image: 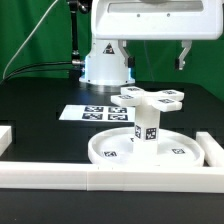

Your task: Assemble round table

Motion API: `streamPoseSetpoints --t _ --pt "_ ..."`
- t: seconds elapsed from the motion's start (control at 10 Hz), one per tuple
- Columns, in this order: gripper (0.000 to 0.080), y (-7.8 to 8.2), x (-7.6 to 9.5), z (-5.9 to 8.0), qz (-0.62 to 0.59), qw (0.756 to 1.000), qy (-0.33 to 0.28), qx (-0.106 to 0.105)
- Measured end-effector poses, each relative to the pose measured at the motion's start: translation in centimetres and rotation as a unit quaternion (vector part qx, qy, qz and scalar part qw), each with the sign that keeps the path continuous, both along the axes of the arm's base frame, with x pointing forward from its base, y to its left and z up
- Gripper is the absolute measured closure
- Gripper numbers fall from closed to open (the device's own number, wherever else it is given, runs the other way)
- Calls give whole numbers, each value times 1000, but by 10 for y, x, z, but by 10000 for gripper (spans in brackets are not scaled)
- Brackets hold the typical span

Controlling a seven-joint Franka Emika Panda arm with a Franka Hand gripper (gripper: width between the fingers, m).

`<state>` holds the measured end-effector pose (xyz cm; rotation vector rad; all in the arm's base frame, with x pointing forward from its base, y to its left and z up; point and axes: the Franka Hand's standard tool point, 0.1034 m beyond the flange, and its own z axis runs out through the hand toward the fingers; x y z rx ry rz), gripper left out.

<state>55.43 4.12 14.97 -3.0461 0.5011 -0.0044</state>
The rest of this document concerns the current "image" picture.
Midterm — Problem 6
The white marker sheet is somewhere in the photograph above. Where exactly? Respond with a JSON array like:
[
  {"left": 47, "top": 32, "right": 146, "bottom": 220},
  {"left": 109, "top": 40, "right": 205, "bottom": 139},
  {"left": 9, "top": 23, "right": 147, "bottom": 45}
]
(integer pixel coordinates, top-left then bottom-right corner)
[{"left": 59, "top": 105, "right": 135, "bottom": 122}]

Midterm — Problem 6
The white fence bar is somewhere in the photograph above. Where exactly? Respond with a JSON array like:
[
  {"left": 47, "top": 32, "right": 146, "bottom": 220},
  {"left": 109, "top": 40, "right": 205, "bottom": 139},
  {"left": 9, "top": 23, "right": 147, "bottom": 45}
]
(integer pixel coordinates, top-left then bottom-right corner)
[
  {"left": 0, "top": 126, "right": 12, "bottom": 156},
  {"left": 0, "top": 162, "right": 224, "bottom": 193},
  {"left": 196, "top": 132, "right": 224, "bottom": 168}
]

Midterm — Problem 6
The white left fence bar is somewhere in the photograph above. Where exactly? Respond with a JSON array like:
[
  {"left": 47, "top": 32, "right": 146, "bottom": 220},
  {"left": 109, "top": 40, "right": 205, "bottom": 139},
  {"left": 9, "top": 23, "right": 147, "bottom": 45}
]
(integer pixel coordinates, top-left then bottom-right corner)
[{"left": 0, "top": 126, "right": 12, "bottom": 156}]

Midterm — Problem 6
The black cable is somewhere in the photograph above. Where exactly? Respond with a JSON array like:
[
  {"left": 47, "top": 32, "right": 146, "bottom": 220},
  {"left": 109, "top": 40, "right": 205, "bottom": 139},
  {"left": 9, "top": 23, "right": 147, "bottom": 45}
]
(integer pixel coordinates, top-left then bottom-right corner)
[{"left": 0, "top": 60, "right": 74, "bottom": 84}]

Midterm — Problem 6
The black camera stand pole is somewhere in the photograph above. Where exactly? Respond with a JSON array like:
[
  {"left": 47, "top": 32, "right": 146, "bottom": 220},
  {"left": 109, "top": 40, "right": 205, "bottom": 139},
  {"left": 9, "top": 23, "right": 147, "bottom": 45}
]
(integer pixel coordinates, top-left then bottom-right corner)
[{"left": 66, "top": 0, "right": 82, "bottom": 79}]

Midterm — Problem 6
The white right fence bar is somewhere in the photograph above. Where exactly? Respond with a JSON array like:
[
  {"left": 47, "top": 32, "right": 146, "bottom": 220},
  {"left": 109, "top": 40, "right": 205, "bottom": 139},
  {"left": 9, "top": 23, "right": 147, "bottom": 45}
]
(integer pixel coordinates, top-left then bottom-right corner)
[{"left": 196, "top": 132, "right": 224, "bottom": 168}]

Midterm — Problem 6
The grey cable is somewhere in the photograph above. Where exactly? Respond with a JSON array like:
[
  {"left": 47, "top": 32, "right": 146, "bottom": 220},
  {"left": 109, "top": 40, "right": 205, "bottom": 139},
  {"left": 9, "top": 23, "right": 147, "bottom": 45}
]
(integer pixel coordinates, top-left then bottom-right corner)
[{"left": 1, "top": 0, "right": 60, "bottom": 80}]

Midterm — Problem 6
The white cross-shaped table base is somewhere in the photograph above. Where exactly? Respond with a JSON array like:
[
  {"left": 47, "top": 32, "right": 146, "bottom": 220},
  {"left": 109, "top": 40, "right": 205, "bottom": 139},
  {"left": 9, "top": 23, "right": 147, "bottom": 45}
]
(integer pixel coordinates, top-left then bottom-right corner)
[{"left": 111, "top": 86, "right": 184, "bottom": 112}]

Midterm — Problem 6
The white front fence bar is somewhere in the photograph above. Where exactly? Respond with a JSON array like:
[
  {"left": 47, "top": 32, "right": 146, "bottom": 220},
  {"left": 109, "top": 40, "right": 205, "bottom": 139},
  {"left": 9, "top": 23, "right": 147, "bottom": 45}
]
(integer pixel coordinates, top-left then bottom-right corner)
[{"left": 0, "top": 162, "right": 224, "bottom": 193}]

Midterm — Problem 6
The white round table top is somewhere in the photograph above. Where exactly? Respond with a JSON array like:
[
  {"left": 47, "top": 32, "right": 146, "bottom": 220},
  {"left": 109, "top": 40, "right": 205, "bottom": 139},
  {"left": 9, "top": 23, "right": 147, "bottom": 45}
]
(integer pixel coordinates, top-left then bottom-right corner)
[{"left": 88, "top": 127, "right": 205, "bottom": 168}]

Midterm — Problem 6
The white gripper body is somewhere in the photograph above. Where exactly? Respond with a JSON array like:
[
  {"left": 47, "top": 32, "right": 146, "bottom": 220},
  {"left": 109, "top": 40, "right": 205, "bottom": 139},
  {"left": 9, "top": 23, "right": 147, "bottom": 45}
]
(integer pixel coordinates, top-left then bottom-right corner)
[{"left": 91, "top": 0, "right": 224, "bottom": 40}]

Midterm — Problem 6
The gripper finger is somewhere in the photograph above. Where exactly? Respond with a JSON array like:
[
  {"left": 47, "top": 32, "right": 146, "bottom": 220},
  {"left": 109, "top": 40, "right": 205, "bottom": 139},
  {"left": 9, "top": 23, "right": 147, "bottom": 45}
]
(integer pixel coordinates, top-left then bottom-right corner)
[
  {"left": 118, "top": 40, "right": 135, "bottom": 72},
  {"left": 175, "top": 40, "right": 192, "bottom": 70}
]

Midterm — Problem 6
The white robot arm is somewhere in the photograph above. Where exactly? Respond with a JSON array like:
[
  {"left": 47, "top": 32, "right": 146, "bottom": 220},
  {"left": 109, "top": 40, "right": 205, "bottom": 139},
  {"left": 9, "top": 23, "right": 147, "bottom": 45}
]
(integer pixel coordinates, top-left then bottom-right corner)
[{"left": 80, "top": 0, "right": 224, "bottom": 86}]

